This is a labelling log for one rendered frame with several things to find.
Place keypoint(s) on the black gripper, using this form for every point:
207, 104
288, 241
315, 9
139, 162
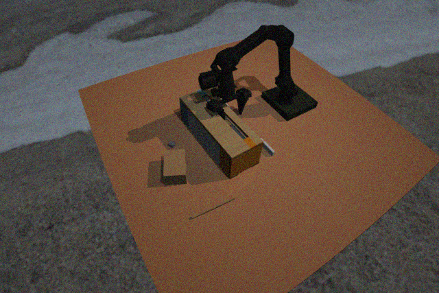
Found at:
228, 94

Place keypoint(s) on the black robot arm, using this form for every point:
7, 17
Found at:
229, 58

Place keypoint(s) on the tan cube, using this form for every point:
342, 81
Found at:
174, 168

